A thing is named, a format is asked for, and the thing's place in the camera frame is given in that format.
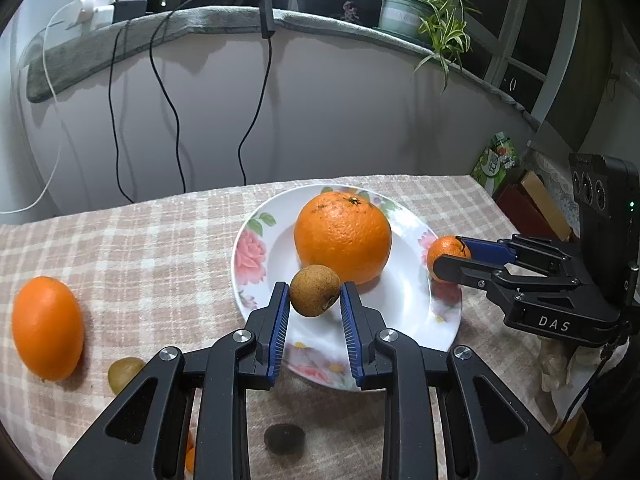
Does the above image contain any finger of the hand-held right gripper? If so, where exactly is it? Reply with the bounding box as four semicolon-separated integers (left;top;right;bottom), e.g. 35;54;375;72
432;255;585;307
456;233;577;277

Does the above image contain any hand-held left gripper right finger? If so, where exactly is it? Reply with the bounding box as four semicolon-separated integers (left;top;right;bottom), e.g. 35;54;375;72
340;281;581;480

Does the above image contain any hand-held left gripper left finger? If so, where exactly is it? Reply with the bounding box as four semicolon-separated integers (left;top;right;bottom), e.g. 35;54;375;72
52;280;292;480

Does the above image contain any small mandarin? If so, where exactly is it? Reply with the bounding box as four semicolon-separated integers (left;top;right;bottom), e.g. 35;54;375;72
426;235;472;281

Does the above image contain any brown kiwi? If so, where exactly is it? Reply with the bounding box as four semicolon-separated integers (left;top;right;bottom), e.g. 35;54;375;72
289;265;342;318

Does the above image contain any white floral plate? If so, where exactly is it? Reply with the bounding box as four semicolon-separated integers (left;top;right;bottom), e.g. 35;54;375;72
231;183;463;392

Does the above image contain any dark plum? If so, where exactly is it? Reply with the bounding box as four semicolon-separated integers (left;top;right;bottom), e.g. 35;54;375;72
263;423;306;457

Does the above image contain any green-brown round fruit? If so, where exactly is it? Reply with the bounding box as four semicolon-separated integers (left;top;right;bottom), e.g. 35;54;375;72
108;357;147;396

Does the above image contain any person's right forearm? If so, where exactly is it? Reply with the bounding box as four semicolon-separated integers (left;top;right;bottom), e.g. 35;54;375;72
595;305;640;466

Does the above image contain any red-brown box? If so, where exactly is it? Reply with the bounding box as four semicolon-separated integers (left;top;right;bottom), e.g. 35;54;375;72
495;170;573;243

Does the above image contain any green carton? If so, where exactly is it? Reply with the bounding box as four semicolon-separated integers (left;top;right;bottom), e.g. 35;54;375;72
470;132;521;196

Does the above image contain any large round orange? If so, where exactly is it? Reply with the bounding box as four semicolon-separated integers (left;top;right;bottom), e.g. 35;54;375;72
293;191;392;286

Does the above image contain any oval orange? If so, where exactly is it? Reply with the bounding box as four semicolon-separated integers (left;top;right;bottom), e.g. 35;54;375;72
11;276;84;382

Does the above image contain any potted spider plant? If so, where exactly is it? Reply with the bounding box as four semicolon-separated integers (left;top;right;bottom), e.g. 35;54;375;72
348;0;481;93

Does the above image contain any black hanging adapter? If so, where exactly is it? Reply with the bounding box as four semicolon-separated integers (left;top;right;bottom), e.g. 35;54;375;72
258;0;277;39

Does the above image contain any dark power bank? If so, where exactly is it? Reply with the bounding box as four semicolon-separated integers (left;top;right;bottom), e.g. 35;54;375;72
112;0;148;23

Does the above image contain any white charger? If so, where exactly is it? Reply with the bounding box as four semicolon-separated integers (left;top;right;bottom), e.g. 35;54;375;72
75;0;115;28

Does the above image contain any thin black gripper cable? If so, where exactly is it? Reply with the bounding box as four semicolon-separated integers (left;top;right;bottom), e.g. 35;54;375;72
552;327;631;436

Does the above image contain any window with white frame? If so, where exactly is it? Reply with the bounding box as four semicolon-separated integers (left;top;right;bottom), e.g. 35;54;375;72
90;0;601;146

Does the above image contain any white cable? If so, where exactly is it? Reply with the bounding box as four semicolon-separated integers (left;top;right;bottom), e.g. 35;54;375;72
0;2;86;216

